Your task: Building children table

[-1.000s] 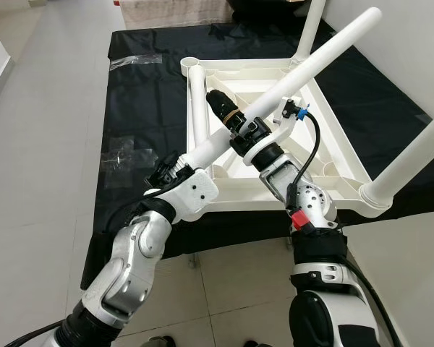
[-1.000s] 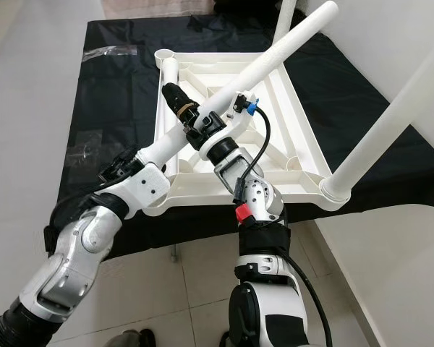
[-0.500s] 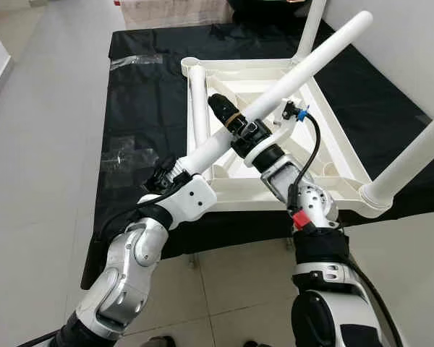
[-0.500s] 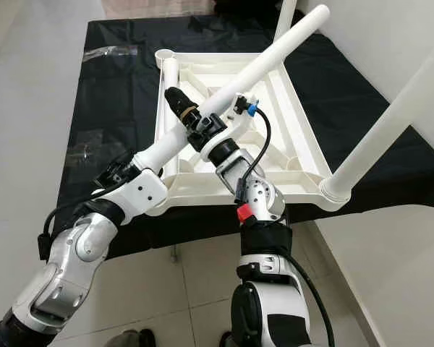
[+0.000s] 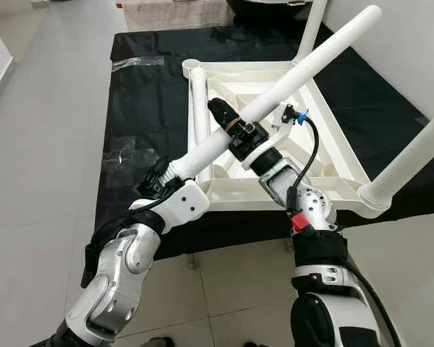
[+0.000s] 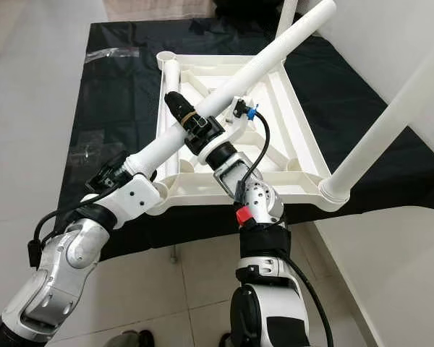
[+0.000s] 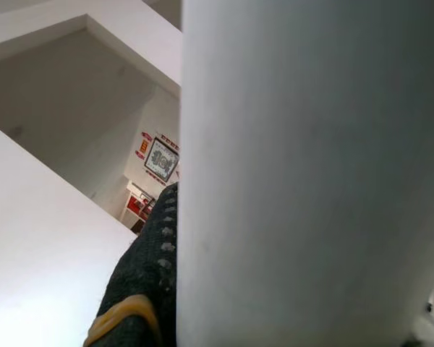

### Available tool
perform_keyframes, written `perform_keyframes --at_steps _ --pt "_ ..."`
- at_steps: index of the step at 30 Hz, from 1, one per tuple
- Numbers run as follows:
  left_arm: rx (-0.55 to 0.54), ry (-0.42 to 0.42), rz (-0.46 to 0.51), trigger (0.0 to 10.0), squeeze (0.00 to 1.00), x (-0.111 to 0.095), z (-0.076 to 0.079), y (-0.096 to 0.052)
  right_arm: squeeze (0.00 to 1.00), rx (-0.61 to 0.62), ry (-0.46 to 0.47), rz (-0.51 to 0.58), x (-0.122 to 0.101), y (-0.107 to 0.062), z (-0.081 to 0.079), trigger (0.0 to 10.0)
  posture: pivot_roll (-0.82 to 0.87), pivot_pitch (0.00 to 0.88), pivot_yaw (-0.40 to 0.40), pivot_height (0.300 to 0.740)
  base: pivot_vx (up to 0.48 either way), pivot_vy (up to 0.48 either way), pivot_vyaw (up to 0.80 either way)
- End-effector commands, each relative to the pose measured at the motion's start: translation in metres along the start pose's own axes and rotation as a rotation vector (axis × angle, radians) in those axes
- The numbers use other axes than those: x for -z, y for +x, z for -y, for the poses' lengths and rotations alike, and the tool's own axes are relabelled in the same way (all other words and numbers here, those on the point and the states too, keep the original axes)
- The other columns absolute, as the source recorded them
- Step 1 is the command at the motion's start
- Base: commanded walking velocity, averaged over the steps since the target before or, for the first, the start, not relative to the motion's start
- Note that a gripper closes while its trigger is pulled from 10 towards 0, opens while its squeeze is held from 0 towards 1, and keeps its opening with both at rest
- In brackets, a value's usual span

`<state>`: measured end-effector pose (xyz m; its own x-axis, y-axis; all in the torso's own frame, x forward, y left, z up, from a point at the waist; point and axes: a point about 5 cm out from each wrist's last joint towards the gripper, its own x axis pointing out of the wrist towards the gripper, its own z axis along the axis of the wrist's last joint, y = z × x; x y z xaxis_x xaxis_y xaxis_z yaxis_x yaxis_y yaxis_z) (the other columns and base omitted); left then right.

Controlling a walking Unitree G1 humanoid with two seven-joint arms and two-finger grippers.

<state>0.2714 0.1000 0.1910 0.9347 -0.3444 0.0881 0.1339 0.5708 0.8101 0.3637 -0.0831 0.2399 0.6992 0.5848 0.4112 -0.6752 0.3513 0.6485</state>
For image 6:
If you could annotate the clear tape strip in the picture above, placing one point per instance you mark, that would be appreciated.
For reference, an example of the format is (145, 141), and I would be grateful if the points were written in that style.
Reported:
(112, 53)

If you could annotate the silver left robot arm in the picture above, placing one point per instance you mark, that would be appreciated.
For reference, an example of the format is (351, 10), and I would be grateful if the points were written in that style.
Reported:
(65, 282)

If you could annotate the grey robot left foot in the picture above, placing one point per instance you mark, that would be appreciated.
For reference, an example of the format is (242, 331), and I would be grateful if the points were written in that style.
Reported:
(129, 338)

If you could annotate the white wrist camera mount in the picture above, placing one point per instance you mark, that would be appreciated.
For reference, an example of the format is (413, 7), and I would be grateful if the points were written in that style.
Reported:
(215, 148)
(137, 199)

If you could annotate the grey robot right foot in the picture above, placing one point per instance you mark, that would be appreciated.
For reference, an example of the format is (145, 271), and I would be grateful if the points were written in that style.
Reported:
(226, 340)

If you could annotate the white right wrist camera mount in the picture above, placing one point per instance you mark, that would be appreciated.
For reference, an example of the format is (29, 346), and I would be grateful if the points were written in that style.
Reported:
(215, 148)

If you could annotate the black table cloth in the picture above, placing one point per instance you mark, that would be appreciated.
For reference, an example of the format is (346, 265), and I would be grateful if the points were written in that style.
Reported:
(108, 101)

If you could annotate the white plastic children table top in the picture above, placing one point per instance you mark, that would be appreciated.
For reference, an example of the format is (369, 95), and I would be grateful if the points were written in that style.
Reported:
(246, 191)

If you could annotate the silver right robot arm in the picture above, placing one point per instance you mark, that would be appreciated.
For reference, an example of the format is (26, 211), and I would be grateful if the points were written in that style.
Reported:
(260, 210)

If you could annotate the grey robot foot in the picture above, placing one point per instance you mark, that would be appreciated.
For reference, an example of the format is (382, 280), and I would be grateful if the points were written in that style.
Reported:
(226, 340)
(129, 338)

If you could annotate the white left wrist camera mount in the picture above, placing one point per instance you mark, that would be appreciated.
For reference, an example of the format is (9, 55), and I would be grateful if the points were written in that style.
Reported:
(137, 199)

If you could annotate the clear tape cross patch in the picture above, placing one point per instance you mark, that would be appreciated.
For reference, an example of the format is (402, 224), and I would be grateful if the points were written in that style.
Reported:
(95, 147)

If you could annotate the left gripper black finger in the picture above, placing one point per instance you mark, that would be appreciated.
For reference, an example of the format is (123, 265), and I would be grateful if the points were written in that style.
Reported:
(124, 160)

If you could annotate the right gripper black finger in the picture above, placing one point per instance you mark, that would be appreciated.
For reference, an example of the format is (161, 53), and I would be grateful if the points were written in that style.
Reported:
(182, 110)

